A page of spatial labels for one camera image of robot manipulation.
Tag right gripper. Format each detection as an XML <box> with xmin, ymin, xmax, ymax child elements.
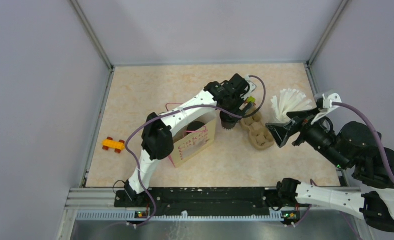
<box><xmin>264</xmin><ymin>105</ymin><xmax>348</xmax><ymax>170</ymax></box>

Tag black paper cup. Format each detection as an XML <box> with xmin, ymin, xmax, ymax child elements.
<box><xmin>219</xmin><ymin>112</ymin><xmax>240</xmax><ymax>131</ymax></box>

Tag black cup lid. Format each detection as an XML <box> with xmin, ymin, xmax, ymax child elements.
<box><xmin>185</xmin><ymin>121</ymin><xmax>206</xmax><ymax>135</ymax></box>

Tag pink paper bag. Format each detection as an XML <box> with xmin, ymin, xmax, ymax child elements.
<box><xmin>168</xmin><ymin>109</ymin><xmax>217</xmax><ymax>168</ymax></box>

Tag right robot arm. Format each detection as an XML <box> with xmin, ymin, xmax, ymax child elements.
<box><xmin>266</xmin><ymin>109</ymin><xmax>394</xmax><ymax>233</ymax></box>

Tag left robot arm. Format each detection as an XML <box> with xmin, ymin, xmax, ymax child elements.
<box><xmin>124</xmin><ymin>73</ymin><xmax>257</xmax><ymax>207</ymax></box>

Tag red yellow green toy blocks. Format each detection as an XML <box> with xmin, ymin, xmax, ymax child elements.
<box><xmin>245</xmin><ymin>96</ymin><xmax>256</xmax><ymax>106</ymax></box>

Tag white cup of straws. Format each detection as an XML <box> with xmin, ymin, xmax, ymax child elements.
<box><xmin>271</xmin><ymin>88</ymin><xmax>313</xmax><ymax>123</ymax></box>

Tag brown pulp cup carrier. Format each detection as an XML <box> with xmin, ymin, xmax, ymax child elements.
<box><xmin>239</xmin><ymin>112</ymin><xmax>275</xmax><ymax>151</ymax></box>

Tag yellow red toy car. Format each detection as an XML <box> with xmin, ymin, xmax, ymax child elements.
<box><xmin>101</xmin><ymin>136</ymin><xmax>126</xmax><ymax>154</ymax></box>

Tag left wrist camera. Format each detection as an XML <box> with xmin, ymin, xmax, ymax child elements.
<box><xmin>244</xmin><ymin>75</ymin><xmax>257</xmax><ymax>95</ymax></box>

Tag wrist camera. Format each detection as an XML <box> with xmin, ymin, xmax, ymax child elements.
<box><xmin>311</xmin><ymin>90</ymin><xmax>342</xmax><ymax>125</ymax></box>
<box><xmin>244</xmin><ymin>75</ymin><xmax>257</xmax><ymax>95</ymax></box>

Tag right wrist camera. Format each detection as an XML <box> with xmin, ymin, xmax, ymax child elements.
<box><xmin>311</xmin><ymin>90</ymin><xmax>342</xmax><ymax>125</ymax></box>

